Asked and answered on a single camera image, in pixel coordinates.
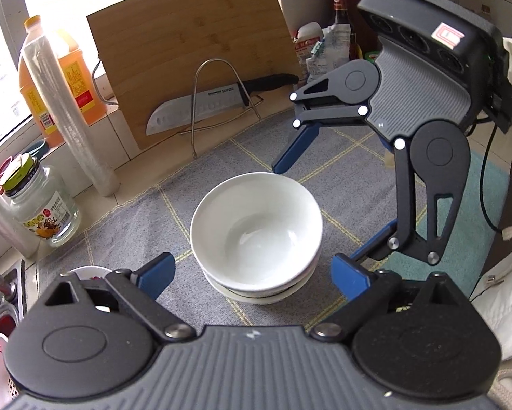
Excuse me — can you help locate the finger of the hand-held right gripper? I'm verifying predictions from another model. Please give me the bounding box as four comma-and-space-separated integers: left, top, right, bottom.
348, 136, 465, 267
271, 63, 370, 175

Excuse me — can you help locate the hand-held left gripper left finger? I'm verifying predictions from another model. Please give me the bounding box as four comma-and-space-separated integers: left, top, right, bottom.
42, 252, 197, 343

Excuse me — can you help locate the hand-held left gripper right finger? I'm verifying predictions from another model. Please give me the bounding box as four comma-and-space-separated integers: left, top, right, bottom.
311, 254, 474, 342

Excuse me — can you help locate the white fruit-print plate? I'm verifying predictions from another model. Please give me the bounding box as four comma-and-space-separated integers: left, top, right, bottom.
67, 265, 117, 313

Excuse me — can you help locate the white bowl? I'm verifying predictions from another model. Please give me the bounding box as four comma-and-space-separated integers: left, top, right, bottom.
207, 277, 310, 305
190, 172, 324, 288

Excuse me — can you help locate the grey checkered cloth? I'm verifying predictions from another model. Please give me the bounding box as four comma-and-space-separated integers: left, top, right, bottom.
34, 113, 511, 338

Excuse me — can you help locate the printed plastic bag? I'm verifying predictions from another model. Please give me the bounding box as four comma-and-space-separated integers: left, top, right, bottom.
305, 25, 354, 84

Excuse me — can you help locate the red white snack packet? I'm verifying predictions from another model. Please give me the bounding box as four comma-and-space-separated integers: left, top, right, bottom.
294, 21, 325, 71

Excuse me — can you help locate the dark sauce bottle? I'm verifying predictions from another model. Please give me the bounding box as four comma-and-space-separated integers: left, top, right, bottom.
329, 0, 363, 58

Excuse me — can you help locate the glass jar with green lid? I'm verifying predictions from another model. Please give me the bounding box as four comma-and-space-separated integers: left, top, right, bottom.
0, 154, 82, 247

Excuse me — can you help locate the stainless steel sink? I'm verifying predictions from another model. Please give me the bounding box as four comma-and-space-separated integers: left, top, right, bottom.
0, 258, 28, 410

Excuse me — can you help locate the white jacket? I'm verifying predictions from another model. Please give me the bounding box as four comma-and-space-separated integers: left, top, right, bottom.
470, 222, 512, 410

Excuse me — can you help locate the clear plastic wrap roll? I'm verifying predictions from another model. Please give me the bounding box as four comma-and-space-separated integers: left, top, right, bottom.
20, 34, 121, 197

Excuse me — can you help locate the bamboo cutting board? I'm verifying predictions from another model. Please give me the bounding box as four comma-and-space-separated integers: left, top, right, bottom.
86, 0, 301, 151

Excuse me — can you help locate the red basin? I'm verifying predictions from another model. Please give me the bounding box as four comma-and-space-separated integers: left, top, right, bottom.
0, 303, 24, 338

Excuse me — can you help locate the teal plastic bowl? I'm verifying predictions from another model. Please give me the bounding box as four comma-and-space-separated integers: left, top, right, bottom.
23, 139, 49, 159

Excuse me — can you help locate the red plastic bowl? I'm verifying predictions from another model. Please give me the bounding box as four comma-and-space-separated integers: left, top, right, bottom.
0, 156, 24, 189

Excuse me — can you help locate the orange oil bottle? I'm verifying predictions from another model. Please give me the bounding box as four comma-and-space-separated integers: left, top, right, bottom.
17, 15, 108, 148

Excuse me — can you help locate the metal wire rack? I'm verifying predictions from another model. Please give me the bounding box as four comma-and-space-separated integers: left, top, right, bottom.
177, 59, 265, 160

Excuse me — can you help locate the black cable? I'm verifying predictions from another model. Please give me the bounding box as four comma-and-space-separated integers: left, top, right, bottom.
470, 111, 507, 235

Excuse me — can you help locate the black-handled kitchen knife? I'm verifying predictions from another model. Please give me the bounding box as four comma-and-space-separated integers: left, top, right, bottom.
145, 73, 300, 136

